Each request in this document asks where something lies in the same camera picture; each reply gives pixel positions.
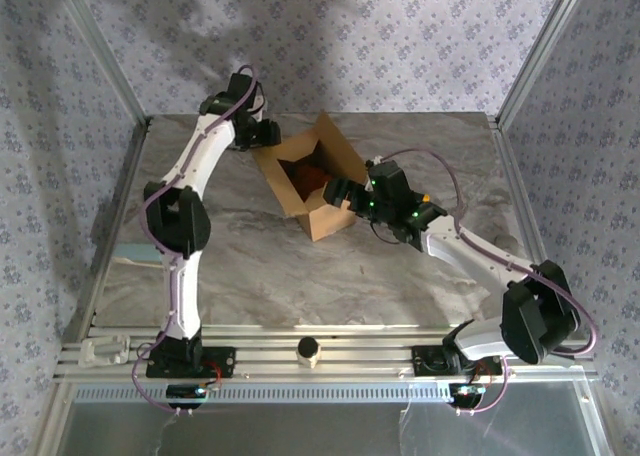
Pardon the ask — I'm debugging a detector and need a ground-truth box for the brown cardboard box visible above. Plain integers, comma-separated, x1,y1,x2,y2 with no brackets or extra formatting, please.
252,110,371,243

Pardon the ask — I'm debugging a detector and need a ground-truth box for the red item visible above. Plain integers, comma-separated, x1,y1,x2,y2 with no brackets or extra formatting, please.
292,163,331,202

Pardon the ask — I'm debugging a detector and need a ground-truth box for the black knob white base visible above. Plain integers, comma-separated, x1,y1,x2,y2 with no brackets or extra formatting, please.
296,336,321,370

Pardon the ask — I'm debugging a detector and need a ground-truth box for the right small circuit board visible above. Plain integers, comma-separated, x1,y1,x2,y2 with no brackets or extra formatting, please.
448,383,486,408

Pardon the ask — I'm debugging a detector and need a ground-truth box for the small circuit board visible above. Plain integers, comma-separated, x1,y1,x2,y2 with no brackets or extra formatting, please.
448,383,486,408
166,383,221,410

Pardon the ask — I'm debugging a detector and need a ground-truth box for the grey metal panel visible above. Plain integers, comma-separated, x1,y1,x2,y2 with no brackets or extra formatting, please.
59,400,606,456

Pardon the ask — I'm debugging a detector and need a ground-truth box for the left small circuit board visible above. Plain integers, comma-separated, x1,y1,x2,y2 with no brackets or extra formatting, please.
166,383,221,410

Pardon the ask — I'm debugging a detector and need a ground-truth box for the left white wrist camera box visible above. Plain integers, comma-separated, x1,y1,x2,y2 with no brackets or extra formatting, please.
251,83,269,122

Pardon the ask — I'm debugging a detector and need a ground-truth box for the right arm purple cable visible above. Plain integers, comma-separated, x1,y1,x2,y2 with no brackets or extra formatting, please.
372,148,600,417

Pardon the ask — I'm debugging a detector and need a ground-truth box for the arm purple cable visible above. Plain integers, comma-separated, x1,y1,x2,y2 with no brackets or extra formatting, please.
372,148,600,417
130,64,266,417

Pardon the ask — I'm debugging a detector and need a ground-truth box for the right aluminium side rail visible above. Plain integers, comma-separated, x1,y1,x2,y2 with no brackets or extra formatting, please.
492,115,546,277

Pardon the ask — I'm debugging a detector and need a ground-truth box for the aluminium side rail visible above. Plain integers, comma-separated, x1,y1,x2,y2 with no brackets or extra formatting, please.
492,115,546,277
62,118,151,342

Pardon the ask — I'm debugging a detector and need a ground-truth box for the left aluminium side rail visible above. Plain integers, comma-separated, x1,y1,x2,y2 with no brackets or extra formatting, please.
62,118,151,342

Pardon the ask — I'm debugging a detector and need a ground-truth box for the left aluminium corner post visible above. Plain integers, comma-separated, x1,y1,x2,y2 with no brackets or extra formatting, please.
49,0,154,127

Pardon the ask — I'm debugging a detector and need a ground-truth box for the aluminium corner post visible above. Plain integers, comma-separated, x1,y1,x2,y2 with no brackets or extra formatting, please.
49,0,154,127
494,0,594,127

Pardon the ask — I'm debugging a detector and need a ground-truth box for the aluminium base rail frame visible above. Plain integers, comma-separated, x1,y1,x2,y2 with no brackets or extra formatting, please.
52,324,601,383

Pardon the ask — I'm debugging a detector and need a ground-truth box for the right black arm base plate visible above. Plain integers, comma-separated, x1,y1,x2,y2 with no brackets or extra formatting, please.
412,345,504,377

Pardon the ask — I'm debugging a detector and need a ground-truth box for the grey slotted cable duct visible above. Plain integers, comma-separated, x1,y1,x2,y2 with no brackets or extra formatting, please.
74,381,591,403

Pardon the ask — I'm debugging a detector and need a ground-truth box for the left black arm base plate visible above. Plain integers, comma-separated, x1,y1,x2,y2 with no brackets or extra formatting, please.
145,346,236,379

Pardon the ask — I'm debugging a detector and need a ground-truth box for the right aluminium corner post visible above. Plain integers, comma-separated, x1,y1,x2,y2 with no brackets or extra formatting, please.
494,0,594,127

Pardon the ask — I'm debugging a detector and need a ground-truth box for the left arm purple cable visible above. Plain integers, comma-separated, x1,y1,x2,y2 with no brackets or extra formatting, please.
130,64,266,417

